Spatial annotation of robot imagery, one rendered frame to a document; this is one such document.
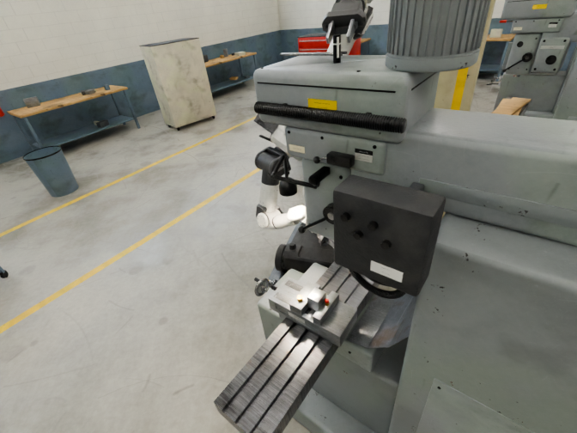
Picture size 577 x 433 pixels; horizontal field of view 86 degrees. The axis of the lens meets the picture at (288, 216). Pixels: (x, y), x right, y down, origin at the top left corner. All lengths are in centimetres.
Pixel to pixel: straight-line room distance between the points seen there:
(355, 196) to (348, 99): 30
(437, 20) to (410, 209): 39
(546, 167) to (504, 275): 23
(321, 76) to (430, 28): 26
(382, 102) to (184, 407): 213
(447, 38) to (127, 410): 250
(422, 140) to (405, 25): 24
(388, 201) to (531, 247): 37
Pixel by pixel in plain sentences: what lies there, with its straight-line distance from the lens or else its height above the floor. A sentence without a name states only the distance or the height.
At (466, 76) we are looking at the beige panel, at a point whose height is 149.
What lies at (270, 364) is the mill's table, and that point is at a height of 94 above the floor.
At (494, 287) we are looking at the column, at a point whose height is 149.
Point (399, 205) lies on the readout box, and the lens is 59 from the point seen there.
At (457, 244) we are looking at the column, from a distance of 80.
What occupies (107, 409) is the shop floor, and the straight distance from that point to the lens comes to 263.
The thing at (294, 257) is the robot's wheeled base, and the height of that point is 59.
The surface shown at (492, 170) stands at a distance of 81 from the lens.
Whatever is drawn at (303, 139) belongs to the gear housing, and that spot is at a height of 170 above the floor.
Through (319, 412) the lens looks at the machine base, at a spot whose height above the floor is 20.
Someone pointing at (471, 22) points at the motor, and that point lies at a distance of 80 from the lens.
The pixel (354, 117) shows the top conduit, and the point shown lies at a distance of 80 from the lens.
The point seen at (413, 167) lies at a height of 167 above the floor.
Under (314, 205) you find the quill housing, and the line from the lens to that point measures 108.
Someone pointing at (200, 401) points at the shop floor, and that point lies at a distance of 238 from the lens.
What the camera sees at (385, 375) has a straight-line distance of 149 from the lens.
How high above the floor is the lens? 205
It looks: 35 degrees down
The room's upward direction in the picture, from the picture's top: 7 degrees counter-clockwise
